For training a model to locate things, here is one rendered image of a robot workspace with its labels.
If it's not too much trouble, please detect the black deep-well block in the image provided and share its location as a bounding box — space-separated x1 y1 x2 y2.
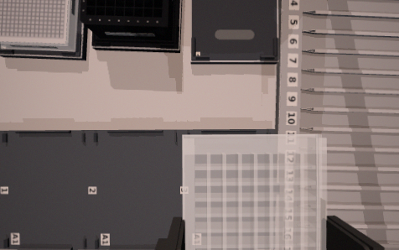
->
80 0 176 44

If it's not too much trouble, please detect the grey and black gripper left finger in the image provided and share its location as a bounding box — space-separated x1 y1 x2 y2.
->
155 217 185 250

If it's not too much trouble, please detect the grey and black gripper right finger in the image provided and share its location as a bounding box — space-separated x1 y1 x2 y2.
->
326 216 385 250

